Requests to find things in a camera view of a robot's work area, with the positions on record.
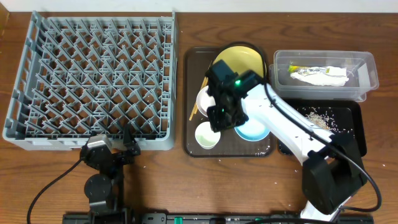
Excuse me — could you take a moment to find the light blue bowl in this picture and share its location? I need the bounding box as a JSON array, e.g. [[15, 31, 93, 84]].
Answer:
[[234, 119, 270, 142]]

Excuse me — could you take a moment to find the yellow plate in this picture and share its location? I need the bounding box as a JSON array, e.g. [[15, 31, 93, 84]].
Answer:
[[213, 46, 267, 78]]

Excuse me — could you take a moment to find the wooden chopstick left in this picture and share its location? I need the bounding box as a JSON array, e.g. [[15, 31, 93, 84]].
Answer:
[[188, 77, 208, 121]]

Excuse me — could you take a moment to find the black waste tray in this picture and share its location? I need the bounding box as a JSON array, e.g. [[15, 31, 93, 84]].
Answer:
[[284, 98, 367, 157]]

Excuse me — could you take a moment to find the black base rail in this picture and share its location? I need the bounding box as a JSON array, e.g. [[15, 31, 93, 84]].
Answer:
[[62, 211, 374, 224]]

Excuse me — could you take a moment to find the crumpled wrapper and tissue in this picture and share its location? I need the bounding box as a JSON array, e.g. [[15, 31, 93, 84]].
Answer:
[[288, 65, 349, 86]]

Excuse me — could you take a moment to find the clear plastic waste bin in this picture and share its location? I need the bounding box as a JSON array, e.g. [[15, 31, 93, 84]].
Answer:
[[269, 50, 379, 102]]

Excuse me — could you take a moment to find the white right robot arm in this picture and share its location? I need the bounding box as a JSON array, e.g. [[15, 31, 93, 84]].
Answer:
[[205, 60, 367, 222]]

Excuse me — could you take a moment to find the dark brown serving tray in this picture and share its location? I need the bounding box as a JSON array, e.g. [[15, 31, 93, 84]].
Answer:
[[183, 47, 275, 157]]

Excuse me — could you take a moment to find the pile of rice waste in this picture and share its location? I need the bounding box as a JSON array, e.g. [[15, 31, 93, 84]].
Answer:
[[298, 107, 354, 134]]

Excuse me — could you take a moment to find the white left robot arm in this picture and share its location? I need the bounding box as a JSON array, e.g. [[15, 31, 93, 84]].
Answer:
[[80, 124, 141, 215]]

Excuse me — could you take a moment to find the pale green cup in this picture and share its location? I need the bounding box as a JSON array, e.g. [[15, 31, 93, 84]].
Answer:
[[195, 121, 221, 149]]

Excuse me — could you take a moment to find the grey plastic dishwasher rack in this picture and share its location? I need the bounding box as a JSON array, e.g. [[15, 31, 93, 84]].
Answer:
[[2, 12, 178, 151]]

